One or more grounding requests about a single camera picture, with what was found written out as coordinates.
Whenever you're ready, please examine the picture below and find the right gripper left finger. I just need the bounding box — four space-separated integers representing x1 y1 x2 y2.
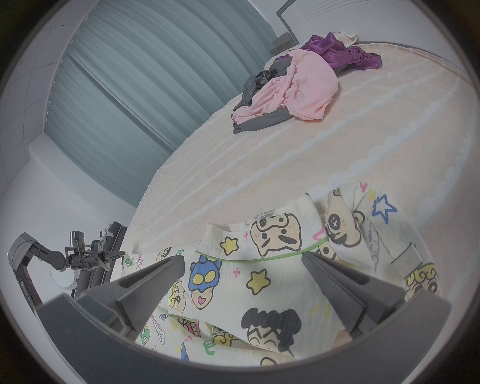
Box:
76 255 185 341

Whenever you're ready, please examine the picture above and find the blue-green curtain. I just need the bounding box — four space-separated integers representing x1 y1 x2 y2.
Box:
44 0 282 209

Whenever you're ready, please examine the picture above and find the purple garment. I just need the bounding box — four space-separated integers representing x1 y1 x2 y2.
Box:
300 32 382 74

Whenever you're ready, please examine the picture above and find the bed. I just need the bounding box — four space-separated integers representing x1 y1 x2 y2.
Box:
120 0 480 301

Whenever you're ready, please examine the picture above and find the grey bedside table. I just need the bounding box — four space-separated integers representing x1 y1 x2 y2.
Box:
273 33 297 51

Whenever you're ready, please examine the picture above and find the white printed pyjama top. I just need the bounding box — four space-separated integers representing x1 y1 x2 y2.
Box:
120 182 441 366

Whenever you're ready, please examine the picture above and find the dark grey garment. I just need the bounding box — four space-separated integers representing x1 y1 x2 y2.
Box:
232 56 295 135

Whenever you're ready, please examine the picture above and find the pink garment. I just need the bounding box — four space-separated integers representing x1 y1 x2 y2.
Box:
232 50 339 122

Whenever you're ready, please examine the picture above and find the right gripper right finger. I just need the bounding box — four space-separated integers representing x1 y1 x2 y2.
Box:
302 253 406 335

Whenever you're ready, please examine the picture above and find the round white framed mirror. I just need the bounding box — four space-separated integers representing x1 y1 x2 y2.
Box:
50 267 77 290

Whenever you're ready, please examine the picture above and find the dark grey chest of drawers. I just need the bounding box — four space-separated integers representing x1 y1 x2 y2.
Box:
75 221 126 299

